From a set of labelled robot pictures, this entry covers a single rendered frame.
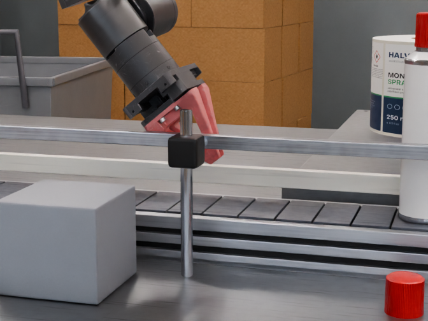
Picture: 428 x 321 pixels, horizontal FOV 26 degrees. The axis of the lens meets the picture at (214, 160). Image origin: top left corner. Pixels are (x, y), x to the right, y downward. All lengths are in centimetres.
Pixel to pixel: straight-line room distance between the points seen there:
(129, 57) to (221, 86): 342
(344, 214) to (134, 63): 27
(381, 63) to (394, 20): 413
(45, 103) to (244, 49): 145
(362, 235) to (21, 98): 230
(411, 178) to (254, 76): 341
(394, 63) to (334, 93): 430
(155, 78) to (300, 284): 26
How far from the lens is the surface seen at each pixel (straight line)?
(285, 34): 459
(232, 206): 98
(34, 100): 313
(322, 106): 577
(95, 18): 98
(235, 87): 435
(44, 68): 394
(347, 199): 108
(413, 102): 92
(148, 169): 104
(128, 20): 98
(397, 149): 90
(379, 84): 146
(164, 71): 96
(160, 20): 103
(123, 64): 97
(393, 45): 143
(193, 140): 87
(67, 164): 108
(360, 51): 565
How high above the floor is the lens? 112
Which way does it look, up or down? 11 degrees down
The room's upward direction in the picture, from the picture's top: straight up
